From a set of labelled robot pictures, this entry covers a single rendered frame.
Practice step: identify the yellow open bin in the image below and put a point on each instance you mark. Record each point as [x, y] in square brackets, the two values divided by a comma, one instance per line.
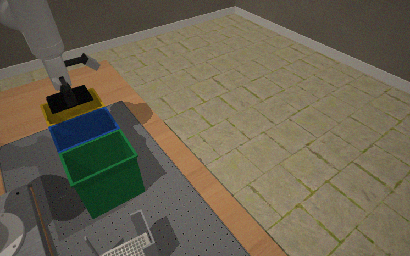
[52, 119]

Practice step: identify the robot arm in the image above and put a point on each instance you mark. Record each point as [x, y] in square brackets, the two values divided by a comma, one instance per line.
[33, 18]

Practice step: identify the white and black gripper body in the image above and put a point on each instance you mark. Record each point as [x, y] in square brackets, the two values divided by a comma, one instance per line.
[55, 68]

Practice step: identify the green bin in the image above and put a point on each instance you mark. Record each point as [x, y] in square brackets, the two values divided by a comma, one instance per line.
[104, 172]

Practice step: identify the blue bin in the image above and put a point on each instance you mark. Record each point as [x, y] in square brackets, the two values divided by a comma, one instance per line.
[81, 129]

